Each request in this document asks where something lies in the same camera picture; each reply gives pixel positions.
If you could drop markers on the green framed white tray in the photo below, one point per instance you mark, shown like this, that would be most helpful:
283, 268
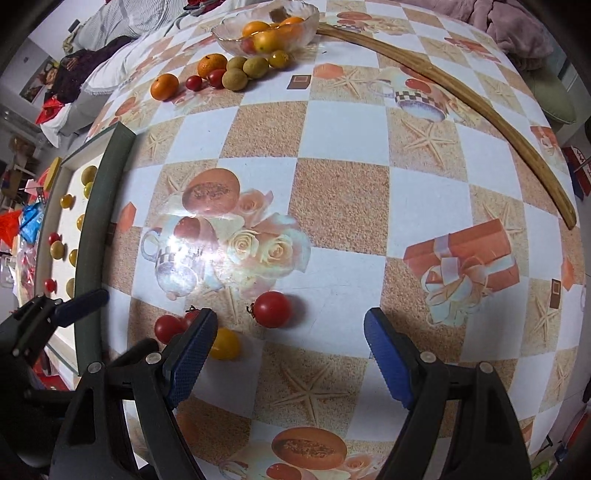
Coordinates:
104, 230

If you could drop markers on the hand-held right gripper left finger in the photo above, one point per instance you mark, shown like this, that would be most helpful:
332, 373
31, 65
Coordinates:
189, 355

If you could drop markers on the dark knitted cloth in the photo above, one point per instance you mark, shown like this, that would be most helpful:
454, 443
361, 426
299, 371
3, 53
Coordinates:
83, 69

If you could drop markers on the red fabric item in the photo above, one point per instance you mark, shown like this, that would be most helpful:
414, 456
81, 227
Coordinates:
53, 113

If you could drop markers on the grey striped bedding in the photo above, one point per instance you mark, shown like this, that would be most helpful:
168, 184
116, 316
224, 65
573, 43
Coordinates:
129, 18

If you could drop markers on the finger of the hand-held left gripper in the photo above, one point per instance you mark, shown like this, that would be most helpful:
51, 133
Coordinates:
85, 304

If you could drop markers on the green sofa cushion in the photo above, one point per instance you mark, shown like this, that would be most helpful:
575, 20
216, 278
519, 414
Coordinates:
551, 97

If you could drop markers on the clear glass bowl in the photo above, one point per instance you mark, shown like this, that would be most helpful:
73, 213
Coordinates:
226, 34

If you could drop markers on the blue plastic bag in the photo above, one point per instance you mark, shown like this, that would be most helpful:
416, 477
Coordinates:
33, 221

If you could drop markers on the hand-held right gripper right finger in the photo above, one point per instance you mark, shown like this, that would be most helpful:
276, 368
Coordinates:
388, 357

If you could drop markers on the pink blanket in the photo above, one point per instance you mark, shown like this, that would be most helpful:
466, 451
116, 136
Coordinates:
508, 23

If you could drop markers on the framed wall picture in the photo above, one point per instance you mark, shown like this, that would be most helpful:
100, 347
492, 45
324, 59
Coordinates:
39, 81

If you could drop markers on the red plastic bag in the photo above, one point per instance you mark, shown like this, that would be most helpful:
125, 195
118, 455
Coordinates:
10, 228

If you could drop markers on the small mandarin orange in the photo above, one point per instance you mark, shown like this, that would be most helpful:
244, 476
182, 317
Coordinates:
254, 28
212, 64
164, 86
270, 41
292, 21

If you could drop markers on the red and white dustpan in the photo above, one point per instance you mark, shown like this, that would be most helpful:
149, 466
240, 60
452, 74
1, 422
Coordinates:
579, 168

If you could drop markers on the long wooden stick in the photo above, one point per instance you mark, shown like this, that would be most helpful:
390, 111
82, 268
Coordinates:
567, 213

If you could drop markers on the yellow box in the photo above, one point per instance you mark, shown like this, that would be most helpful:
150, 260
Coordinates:
54, 173

